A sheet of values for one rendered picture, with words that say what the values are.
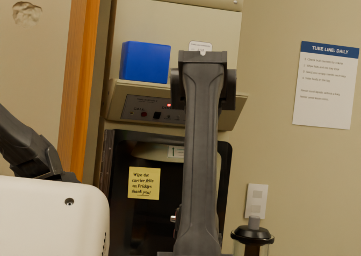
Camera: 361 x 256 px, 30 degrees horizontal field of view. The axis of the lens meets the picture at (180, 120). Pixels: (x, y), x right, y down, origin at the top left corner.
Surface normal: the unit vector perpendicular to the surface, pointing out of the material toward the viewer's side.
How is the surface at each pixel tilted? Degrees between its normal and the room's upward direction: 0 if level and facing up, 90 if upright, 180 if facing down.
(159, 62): 90
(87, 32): 90
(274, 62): 90
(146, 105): 135
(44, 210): 48
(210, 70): 59
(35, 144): 67
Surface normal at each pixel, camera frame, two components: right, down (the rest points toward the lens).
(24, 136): 0.76, -0.41
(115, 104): 0.09, 0.76
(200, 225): -0.04, -0.47
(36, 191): 0.08, -0.63
